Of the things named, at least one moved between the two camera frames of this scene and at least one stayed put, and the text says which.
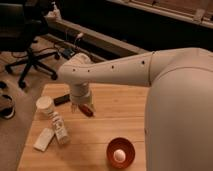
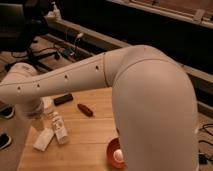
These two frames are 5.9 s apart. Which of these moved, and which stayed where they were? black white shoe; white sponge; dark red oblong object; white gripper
Moved: white gripper
Stayed: dark red oblong object; white sponge; black white shoe
